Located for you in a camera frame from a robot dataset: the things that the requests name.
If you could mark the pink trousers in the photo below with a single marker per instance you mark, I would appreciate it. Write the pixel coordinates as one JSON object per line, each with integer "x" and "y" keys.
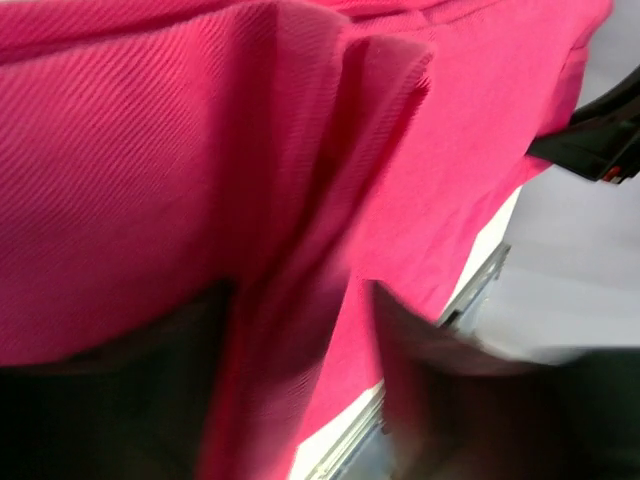
{"x": 295, "y": 149}

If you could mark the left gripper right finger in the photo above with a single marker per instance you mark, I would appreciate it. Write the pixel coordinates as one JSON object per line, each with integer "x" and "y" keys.
{"x": 574, "y": 419}

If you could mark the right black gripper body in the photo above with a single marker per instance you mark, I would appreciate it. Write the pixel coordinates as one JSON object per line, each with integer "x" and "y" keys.
{"x": 601, "y": 141}

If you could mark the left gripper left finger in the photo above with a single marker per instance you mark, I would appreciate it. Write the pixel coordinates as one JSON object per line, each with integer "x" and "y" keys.
{"x": 132, "y": 408}

